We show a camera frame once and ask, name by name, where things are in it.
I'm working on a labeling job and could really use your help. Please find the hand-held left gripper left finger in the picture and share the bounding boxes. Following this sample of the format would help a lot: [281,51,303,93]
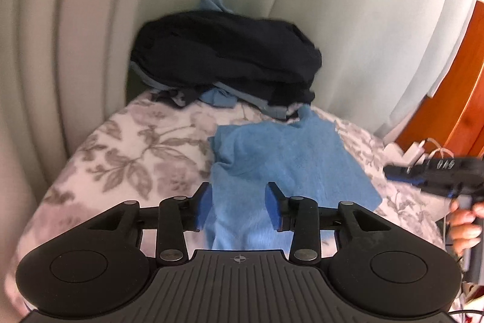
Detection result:
[88,182,213,265]

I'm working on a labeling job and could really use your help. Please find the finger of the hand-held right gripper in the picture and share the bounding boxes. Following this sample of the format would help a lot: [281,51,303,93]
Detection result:
[389,175,425,187]
[383,164,426,177]

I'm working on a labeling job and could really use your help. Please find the white charger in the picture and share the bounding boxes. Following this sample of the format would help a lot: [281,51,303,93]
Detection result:
[404,141,426,163]

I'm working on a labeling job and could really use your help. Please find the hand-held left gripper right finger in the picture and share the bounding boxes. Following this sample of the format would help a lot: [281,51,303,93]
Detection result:
[265,182,391,265]

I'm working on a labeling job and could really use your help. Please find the person's right hand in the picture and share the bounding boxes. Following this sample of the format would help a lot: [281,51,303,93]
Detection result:
[449,199,484,258]

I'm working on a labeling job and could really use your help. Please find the white power strip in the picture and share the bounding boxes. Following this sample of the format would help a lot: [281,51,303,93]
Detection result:
[383,141,430,167]

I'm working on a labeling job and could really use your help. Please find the dark navy garment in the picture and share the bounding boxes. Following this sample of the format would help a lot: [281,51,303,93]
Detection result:
[129,12,323,119]

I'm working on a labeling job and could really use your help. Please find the grey blue garment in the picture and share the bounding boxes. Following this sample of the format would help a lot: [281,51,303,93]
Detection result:
[242,92,303,120]

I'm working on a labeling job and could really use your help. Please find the pale green curtain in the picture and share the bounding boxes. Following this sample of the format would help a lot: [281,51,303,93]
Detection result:
[0,0,484,195]

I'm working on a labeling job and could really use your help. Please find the floral grey white blanket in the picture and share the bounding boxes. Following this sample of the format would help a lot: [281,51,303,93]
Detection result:
[5,90,449,312]

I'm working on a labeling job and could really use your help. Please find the blue t-shirt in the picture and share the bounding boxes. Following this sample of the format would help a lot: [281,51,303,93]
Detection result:
[207,106,383,252]

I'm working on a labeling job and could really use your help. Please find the wooden headboard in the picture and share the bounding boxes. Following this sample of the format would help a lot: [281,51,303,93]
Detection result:
[397,0,484,162]

